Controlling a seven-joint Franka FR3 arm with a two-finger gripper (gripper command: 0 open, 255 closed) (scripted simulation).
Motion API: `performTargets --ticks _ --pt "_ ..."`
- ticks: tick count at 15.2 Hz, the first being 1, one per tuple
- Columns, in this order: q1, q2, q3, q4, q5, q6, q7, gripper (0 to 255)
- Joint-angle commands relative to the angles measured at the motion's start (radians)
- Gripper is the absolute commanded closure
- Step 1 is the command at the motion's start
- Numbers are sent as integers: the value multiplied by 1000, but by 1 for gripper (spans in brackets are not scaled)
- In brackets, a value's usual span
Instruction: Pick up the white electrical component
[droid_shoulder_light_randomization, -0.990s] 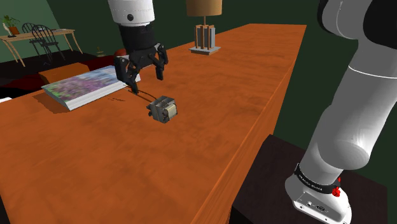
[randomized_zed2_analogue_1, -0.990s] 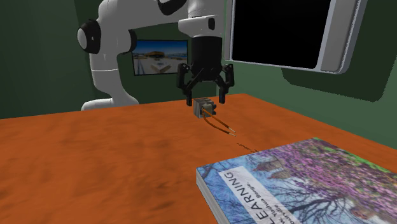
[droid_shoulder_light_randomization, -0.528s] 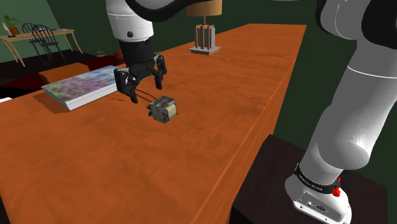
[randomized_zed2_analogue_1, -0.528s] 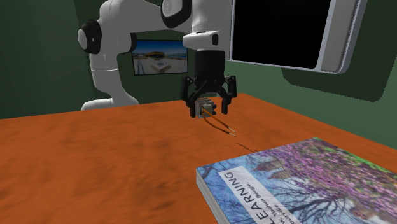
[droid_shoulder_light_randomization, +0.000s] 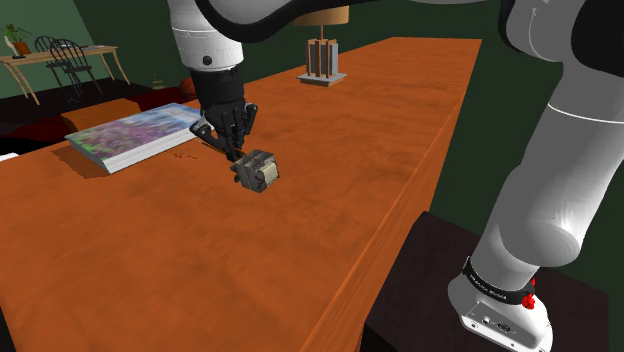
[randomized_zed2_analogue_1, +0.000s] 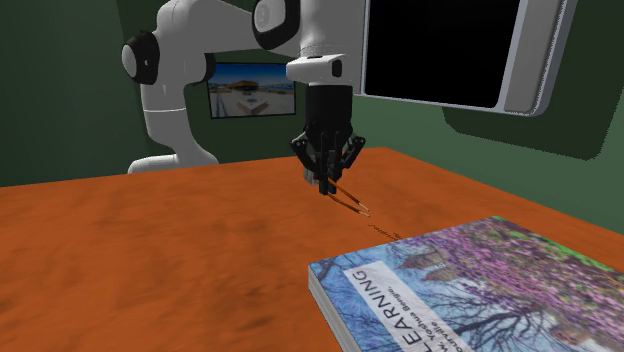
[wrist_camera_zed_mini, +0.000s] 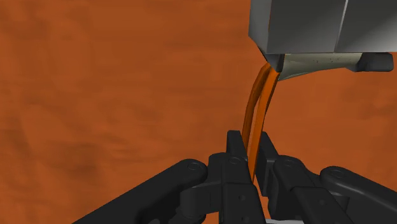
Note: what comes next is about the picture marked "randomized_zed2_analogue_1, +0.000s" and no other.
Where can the book with blossom tree cover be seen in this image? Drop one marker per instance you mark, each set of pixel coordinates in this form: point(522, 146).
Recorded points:
point(468, 292)

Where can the wall picture of beach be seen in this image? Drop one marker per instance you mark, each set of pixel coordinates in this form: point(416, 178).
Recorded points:
point(251, 92)

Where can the white framed dark window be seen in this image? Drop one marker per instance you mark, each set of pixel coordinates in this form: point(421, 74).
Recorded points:
point(438, 48)

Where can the orange chopstick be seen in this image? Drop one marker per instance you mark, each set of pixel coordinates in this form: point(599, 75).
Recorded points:
point(352, 208)
point(350, 197)

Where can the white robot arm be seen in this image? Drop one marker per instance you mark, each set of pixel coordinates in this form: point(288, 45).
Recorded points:
point(175, 58)

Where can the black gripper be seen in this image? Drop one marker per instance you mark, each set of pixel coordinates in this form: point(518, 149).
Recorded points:
point(329, 109)

